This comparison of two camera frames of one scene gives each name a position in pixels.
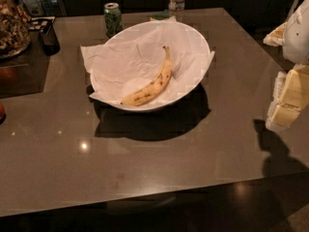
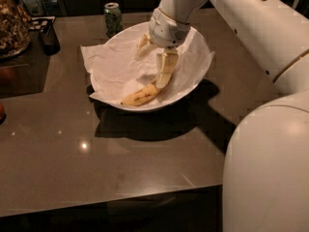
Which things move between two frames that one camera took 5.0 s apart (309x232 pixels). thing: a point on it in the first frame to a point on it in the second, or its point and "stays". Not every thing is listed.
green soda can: x=114 y=23 stays
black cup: x=50 y=40 stays
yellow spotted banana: x=154 y=88 stays
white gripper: x=297 y=36 to x=168 y=32
